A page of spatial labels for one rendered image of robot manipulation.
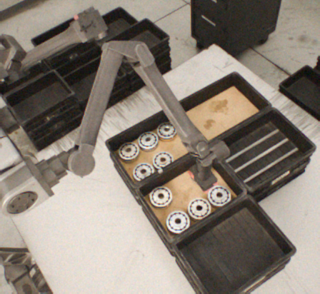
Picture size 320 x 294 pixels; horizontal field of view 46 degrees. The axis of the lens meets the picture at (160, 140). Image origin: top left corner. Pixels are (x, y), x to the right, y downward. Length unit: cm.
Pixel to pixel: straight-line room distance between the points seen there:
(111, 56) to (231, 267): 97
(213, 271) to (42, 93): 175
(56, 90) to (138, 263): 145
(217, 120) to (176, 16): 213
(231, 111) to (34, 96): 142
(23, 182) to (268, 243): 104
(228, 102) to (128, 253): 93
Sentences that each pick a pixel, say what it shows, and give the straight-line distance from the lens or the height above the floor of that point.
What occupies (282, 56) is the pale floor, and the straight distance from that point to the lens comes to 356.
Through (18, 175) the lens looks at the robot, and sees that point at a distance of 114.
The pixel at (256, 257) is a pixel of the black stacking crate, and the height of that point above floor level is 83.
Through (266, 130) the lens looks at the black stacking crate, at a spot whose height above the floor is 83.
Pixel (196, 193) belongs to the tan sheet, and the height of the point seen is 83.
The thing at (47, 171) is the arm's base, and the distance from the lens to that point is 113.
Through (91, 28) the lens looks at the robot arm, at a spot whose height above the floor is 159.
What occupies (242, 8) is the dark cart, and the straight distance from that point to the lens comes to 303.
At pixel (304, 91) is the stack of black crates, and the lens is 294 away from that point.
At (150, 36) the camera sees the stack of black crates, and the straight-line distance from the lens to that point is 298.
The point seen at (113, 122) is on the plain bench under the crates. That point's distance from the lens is 218.
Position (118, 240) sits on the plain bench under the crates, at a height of 70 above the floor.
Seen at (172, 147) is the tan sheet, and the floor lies 83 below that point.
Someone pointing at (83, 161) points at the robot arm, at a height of 147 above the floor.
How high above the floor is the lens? 240
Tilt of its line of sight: 56 degrees down
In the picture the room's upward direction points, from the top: 8 degrees counter-clockwise
